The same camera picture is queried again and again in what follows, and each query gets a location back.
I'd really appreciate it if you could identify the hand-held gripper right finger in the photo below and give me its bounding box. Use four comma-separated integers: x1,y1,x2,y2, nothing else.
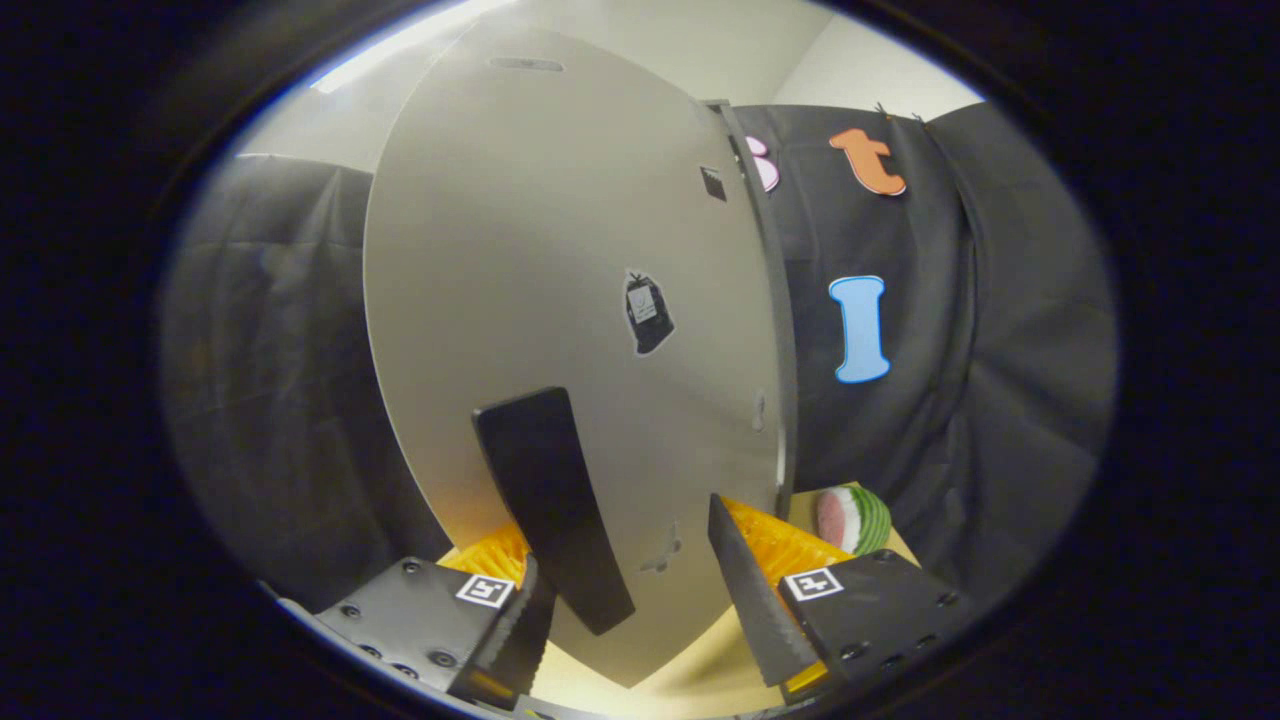
707,493,986,701

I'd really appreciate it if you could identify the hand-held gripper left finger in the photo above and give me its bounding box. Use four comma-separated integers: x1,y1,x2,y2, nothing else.
278,520,556,711

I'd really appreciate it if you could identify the black door handle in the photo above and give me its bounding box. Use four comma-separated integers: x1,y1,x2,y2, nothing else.
472,387,637,637

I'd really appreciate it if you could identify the grey shoe cabinet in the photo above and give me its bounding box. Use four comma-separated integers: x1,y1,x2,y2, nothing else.
705,98,799,521

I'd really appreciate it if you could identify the white shoe cabinet door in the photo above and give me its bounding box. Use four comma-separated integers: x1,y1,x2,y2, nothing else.
362,22,783,689

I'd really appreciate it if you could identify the toy watermelon slice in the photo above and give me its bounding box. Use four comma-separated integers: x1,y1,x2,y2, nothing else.
815,485,893,557

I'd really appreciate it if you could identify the black backdrop cloth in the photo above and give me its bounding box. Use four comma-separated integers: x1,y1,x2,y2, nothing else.
158,100,1119,611

